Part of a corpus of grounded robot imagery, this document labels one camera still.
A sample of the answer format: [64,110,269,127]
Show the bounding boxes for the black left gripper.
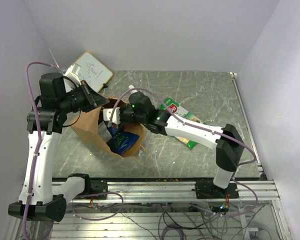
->
[59,79,110,113]

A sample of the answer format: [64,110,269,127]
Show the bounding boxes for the brown paper bag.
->
[70,96,145,158]

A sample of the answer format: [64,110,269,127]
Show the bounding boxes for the green cassava chips bag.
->
[164,97,205,150]

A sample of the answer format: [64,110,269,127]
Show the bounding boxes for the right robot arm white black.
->
[119,91,244,198]

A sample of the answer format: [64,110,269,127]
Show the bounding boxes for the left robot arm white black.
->
[8,72,110,222]

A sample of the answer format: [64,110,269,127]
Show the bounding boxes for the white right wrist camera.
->
[102,107,121,125]

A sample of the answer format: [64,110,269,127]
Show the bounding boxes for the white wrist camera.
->
[63,64,81,86]
[102,107,121,125]

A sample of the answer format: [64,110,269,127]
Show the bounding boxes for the small whiteboard yellow frame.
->
[72,51,113,92]

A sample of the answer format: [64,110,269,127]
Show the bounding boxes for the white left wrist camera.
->
[63,64,81,86]

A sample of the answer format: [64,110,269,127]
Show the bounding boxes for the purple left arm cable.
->
[23,61,68,236]

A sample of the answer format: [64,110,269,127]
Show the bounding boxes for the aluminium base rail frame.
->
[12,177,292,240]

